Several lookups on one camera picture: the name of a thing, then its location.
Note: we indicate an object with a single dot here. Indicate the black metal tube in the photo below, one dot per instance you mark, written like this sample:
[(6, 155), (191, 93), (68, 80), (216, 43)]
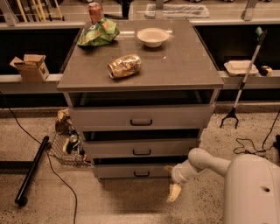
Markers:
[(21, 199)]

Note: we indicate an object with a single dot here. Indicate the wire mesh basket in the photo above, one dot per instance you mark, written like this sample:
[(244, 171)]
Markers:
[(68, 149)]

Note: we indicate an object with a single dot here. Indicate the grey drawer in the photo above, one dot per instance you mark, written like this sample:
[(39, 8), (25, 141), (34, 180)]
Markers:
[(139, 148), (141, 118), (131, 171)]

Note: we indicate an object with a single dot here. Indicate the grey drawer cabinet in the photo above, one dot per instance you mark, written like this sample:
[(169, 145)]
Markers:
[(179, 72)]

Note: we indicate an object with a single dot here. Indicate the white paper bowl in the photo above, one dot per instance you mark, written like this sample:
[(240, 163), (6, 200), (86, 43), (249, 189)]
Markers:
[(152, 37)]

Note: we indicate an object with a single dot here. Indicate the crushed golden soda can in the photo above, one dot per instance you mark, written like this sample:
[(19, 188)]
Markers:
[(124, 66)]

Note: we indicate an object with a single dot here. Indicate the crumpled brown paper bag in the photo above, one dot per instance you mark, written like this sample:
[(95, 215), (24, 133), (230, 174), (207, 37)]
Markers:
[(63, 121)]

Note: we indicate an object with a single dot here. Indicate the red soda can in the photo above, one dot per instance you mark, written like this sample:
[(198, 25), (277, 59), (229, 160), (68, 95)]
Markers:
[(95, 12)]

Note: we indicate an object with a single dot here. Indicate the grey middle drawer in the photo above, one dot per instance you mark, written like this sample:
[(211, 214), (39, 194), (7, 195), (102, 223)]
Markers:
[(139, 148)]

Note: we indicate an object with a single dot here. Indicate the yellow black tape measure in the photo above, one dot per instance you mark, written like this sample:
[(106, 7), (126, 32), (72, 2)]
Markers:
[(265, 71)]

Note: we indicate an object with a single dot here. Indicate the grabber reaching tool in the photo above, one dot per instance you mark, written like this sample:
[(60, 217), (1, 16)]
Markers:
[(261, 34)]

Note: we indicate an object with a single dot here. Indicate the white foam takeout tray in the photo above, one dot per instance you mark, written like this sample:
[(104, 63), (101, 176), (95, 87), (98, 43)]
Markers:
[(237, 67)]

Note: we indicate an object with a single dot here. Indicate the grey bottom drawer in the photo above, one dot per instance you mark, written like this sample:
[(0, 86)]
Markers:
[(131, 171)]

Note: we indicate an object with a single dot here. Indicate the small cardboard box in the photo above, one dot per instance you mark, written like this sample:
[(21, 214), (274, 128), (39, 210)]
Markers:
[(32, 67)]

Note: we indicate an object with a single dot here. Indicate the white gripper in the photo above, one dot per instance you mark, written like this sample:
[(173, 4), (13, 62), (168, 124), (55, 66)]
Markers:
[(178, 175)]

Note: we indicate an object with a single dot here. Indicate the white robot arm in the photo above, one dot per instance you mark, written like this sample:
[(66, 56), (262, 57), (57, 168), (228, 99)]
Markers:
[(251, 185)]

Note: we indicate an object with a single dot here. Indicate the clear plastic tray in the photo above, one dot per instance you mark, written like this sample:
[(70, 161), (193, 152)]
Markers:
[(171, 11)]

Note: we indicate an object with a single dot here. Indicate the grey top drawer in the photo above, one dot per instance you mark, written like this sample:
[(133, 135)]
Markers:
[(141, 118)]

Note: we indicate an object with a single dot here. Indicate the green chip bag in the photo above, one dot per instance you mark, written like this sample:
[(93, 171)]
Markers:
[(101, 33)]

